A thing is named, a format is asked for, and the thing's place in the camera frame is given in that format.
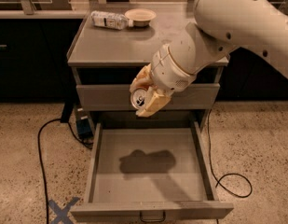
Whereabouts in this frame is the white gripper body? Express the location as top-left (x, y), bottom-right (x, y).
top-left (150, 44), bottom-right (196, 92)

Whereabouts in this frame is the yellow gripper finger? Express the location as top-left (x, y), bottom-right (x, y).
top-left (136, 89), bottom-right (171, 118)
top-left (130, 64), bottom-right (153, 92)

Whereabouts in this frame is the red coke can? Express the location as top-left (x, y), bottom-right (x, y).
top-left (130, 86), bottom-right (155, 110)

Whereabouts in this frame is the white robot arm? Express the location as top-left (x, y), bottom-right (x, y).
top-left (130, 0), bottom-right (288, 117)

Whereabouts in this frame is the grey drawer cabinet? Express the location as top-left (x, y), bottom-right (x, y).
top-left (68, 3), bottom-right (228, 131)

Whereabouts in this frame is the closed grey upper drawer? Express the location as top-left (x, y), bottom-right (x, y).
top-left (76, 83), bottom-right (220, 111)

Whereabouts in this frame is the open grey middle drawer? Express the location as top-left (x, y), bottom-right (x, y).
top-left (71, 121), bottom-right (233, 223)

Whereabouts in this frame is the beige paper bowl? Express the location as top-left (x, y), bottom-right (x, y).
top-left (125, 8), bottom-right (157, 27)

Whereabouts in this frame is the clear plastic water bottle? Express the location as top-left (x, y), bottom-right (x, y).
top-left (90, 10), bottom-right (133, 30)

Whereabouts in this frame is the blue power box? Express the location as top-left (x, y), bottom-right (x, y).
top-left (75, 105), bottom-right (93, 139)

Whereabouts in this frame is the long counter with dark cabinets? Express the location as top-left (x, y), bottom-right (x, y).
top-left (0, 19), bottom-right (288, 103)

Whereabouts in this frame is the blue tape cross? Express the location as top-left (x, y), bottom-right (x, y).
top-left (48, 197), bottom-right (79, 224)

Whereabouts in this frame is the black cable on left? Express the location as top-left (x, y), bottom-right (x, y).
top-left (37, 118), bottom-right (94, 224)

